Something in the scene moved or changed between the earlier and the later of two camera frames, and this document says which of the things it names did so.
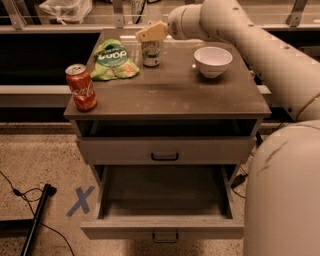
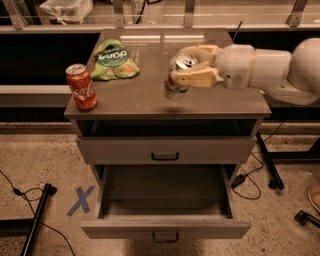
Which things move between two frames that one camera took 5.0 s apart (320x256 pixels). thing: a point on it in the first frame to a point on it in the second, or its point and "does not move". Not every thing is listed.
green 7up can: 151,50 to 178,62
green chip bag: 111,61 does not move
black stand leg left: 47,193 does not move
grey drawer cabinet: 193,98 does not move
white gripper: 177,24 to 236,65
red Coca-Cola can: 82,87 does not move
